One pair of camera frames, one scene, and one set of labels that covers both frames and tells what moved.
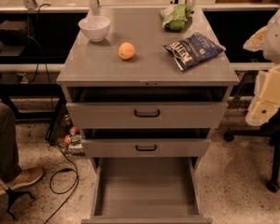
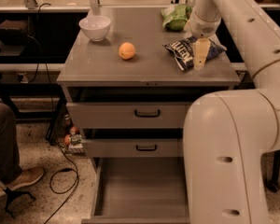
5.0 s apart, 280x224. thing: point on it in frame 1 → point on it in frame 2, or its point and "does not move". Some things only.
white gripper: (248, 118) → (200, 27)
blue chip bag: (190, 49) does not move
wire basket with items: (63, 132) does not move
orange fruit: (126, 50) does not move
